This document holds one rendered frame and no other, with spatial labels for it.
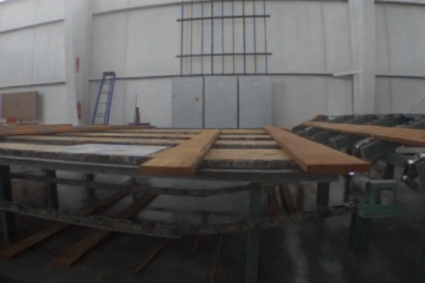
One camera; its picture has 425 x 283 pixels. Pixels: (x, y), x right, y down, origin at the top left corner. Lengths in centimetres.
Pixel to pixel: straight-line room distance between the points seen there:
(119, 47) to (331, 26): 592
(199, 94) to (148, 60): 199
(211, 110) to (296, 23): 323
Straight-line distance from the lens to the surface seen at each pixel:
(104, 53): 854
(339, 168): 86
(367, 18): 702
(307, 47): 748
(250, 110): 652
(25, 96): 1011
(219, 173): 104
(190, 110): 671
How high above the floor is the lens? 101
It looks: 1 degrees down
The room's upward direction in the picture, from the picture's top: straight up
